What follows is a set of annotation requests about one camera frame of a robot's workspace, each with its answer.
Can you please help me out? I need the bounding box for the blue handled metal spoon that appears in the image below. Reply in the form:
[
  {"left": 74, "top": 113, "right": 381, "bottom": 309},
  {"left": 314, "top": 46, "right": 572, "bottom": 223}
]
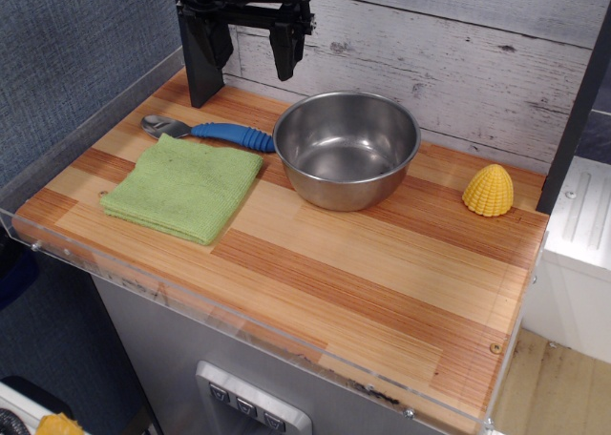
[{"left": 140, "top": 114, "right": 275, "bottom": 153}]

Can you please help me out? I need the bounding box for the green towel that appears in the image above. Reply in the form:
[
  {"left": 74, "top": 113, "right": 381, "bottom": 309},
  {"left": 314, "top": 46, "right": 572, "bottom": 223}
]
[{"left": 100, "top": 135, "right": 263, "bottom": 245}]

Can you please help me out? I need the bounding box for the dark vertical post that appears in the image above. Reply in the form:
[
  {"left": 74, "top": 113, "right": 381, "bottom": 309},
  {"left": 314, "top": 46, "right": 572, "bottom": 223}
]
[
  {"left": 536, "top": 7, "right": 610, "bottom": 215},
  {"left": 177, "top": 6, "right": 224, "bottom": 108}
]

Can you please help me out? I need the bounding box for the stainless steel bowl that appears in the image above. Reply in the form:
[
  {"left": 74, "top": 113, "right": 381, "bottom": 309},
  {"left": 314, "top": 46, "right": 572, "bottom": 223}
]
[{"left": 273, "top": 92, "right": 421, "bottom": 212}]

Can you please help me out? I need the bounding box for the dark vertical post right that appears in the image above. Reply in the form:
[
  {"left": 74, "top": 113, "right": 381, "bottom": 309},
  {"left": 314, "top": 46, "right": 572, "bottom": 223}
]
[{"left": 536, "top": 7, "right": 610, "bottom": 215}]

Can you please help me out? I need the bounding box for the grey toy fridge cabinet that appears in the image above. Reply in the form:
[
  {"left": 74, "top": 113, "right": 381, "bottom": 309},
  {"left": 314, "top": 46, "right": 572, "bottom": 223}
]
[{"left": 94, "top": 278, "right": 435, "bottom": 434}]

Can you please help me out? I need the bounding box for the white metal box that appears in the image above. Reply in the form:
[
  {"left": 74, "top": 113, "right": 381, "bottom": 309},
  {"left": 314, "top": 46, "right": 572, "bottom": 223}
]
[{"left": 522, "top": 156, "right": 610, "bottom": 363}]

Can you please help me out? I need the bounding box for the yellow object bottom left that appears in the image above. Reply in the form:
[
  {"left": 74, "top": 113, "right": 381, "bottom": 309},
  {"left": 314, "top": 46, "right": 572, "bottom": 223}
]
[{"left": 35, "top": 413, "right": 85, "bottom": 435}]

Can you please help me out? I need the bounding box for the silver dispenser button panel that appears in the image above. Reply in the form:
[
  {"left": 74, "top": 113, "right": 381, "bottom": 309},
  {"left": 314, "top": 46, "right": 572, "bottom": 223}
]
[{"left": 196, "top": 361, "right": 313, "bottom": 434}]

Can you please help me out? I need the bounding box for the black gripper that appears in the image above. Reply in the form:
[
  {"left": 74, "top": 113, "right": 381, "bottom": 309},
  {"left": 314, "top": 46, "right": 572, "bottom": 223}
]
[{"left": 178, "top": 0, "right": 315, "bottom": 81}]

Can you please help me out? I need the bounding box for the yellow toy corn piece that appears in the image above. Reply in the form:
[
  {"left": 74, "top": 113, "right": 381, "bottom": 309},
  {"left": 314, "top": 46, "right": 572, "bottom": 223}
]
[{"left": 462, "top": 164, "right": 514, "bottom": 218}]

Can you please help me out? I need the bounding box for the dark vertical post left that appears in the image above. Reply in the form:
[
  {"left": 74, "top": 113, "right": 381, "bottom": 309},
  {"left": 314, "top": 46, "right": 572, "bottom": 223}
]
[{"left": 177, "top": 6, "right": 224, "bottom": 108}]

